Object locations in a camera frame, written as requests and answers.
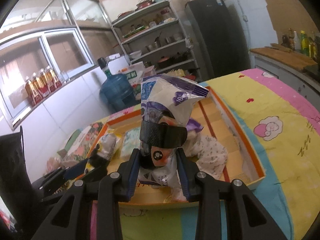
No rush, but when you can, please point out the pink ruffled scrunchie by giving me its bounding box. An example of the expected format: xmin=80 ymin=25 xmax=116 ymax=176
xmin=46 ymin=156 xmax=65 ymax=170

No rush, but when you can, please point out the floral tissue pack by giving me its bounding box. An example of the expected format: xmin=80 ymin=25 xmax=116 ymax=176
xmin=66 ymin=122 xmax=104 ymax=160

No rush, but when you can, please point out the white purple snack bag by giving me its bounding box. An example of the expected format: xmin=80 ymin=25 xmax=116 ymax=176
xmin=139 ymin=74 xmax=209 ymax=188

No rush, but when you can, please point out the black induction cooker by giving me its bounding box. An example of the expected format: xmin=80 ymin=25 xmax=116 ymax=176
xmin=304 ymin=64 xmax=320 ymax=77

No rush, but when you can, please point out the aluminium sliding window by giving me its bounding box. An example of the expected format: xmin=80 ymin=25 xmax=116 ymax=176
xmin=0 ymin=27 xmax=98 ymax=130

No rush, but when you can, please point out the wooden cutting board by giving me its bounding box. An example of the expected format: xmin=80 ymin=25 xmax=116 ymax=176
xmin=250 ymin=46 xmax=318 ymax=72

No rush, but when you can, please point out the green white carton box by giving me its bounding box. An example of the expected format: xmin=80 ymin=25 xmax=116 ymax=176
xmin=57 ymin=147 xmax=72 ymax=158

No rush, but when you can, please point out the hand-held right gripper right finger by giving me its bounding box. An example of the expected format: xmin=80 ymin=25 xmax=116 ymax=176
xmin=175 ymin=147 xmax=288 ymax=240

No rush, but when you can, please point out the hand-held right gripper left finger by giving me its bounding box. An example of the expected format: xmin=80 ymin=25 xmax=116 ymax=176
xmin=30 ymin=148 xmax=140 ymax=240

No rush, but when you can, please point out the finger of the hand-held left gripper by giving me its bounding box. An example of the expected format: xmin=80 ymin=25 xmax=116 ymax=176
xmin=84 ymin=148 xmax=108 ymax=183
xmin=41 ymin=159 xmax=88 ymax=189

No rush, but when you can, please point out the green condiment bottle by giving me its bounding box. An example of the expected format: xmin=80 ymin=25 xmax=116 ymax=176
xmin=299 ymin=30 xmax=308 ymax=54

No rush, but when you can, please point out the white green cardboard carton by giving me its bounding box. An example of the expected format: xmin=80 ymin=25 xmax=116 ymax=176
xmin=126 ymin=62 xmax=146 ymax=85

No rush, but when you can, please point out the blue water jug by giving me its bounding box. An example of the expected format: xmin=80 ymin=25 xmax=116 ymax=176
xmin=100 ymin=71 xmax=137 ymax=110

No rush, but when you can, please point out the white floral scrunchie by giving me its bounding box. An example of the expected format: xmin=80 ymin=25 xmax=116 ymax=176
xmin=187 ymin=132 xmax=228 ymax=182

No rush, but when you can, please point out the yellow white small packet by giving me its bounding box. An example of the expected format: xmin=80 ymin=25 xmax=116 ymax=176
xmin=97 ymin=132 xmax=123 ymax=161

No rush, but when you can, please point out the small pale tissue pack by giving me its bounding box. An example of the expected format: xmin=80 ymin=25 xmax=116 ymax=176
xmin=121 ymin=127 xmax=142 ymax=159

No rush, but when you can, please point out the dark grey refrigerator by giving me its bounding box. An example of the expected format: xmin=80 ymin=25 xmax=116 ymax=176
xmin=184 ymin=0 xmax=250 ymax=77

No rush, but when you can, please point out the black white water pump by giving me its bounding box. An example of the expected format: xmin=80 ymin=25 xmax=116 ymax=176
xmin=97 ymin=57 xmax=112 ymax=77

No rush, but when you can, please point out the grey metal counter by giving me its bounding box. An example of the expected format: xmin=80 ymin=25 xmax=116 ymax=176
xmin=254 ymin=52 xmax=320 ymax=98

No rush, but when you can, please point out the orange-rimmed cardboard box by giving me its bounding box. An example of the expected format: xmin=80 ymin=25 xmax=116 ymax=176
xmin=99 ymin=86 xmax=266 ymax=208

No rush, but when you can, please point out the white metal shelf rack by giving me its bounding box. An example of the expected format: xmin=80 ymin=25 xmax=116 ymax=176
xmin=111 ymin=0 xmax=203 ymax=80

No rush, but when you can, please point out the cardboard sheet on wall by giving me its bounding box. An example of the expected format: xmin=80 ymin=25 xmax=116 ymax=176
xmin=261 ymin=0 xmax=320 ymax=39

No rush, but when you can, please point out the amber oil bottle red label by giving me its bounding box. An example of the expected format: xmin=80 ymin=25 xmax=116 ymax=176
xmin=46 ymin=66 xmax=62 ymax=89
xmin=40 ymin=69 xmax=55 ymax=94
xmin=25 ymin=76 xmax=42 ymax=105
xmin=32 ymin=72 xmax=49 ymax=99

